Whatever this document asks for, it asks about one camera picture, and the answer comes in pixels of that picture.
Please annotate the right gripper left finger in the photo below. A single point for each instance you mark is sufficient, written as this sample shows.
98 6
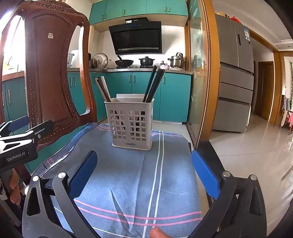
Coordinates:
49 208

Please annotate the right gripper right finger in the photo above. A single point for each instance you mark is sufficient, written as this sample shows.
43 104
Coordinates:
238 209

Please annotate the red brown chopstick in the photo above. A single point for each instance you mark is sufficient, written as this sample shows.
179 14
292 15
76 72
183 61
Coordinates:
103 89

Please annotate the thin black chopstick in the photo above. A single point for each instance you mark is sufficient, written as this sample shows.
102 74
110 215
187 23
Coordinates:
149 83

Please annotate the beige wooden chopstick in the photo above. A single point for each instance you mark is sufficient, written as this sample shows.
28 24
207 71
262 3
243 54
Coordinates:
106 89

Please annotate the teal upper kitchen cabinets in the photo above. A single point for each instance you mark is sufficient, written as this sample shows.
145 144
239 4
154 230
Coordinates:
111 9

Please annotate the left hand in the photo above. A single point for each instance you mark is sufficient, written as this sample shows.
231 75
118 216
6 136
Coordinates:
16 190

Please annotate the right hand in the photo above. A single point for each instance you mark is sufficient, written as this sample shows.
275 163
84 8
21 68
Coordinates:
158 233

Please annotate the blue striped towel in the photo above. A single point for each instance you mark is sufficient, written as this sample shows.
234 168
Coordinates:
132 191

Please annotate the silver refrigerator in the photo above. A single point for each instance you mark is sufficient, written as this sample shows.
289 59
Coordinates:
236 76

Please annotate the white plastic utensil basket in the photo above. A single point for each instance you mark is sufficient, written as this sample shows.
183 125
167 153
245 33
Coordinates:
130 121

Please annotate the round glass pot lid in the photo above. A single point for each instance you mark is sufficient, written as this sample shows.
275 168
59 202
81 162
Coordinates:
99 61

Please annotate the carved brown wooden chair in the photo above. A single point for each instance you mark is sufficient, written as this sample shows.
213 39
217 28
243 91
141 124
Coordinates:
49 27

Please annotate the black wok pan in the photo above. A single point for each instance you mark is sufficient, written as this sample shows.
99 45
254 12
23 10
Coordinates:
123 63

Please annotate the black cooking pot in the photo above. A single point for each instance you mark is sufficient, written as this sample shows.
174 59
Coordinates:
146 62

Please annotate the stainless steel stock pot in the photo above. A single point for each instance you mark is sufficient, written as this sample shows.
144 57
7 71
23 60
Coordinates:
177 61

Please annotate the small pink kettle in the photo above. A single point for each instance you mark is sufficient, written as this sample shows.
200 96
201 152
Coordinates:
164 66

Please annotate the black range hood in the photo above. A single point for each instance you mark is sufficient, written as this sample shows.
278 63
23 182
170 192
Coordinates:
137 37

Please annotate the wooden glass sliding door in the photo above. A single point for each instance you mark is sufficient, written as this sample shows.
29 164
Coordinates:
202 50

